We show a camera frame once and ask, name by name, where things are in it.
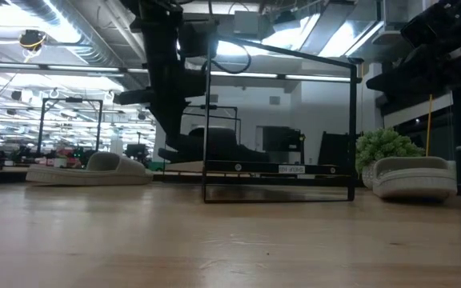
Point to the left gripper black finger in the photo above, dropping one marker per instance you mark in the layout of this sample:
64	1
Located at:
163	118
176	120

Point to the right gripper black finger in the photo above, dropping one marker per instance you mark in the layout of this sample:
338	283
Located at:
398	72
394	86

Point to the black slide sandal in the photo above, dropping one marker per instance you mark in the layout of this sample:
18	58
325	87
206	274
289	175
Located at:
234	156
214	134

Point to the grey slide sandal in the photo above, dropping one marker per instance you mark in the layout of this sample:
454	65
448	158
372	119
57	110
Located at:
414	180
106	168

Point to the wooden shelf with black frame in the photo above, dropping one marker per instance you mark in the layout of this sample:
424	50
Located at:
254	168

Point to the yellow pole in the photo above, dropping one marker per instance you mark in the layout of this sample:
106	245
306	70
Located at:
429	128

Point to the round green potted plant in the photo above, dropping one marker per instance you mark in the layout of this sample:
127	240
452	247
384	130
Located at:
382	146

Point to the long ceiling light bar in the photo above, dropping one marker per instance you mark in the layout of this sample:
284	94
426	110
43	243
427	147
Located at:
314	78

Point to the black background cabinet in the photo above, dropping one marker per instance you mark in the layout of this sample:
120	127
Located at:
282	140
334	148

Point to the grey ceiling box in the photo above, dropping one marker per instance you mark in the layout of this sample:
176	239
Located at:
246	22

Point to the black gantry frame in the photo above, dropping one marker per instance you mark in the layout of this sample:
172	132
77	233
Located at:
73	100
208	106

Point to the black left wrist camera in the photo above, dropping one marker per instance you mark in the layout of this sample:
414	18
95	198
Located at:
198	38

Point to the black aluminium table frame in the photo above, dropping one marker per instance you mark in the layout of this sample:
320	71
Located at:
174	178

